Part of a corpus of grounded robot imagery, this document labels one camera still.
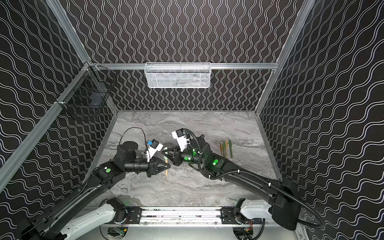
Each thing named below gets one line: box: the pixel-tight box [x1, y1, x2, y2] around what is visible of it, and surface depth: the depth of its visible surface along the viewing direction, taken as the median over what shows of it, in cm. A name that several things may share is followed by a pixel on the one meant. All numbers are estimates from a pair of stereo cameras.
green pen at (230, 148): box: [228, 139, 233, 158], surface depth 102 cm
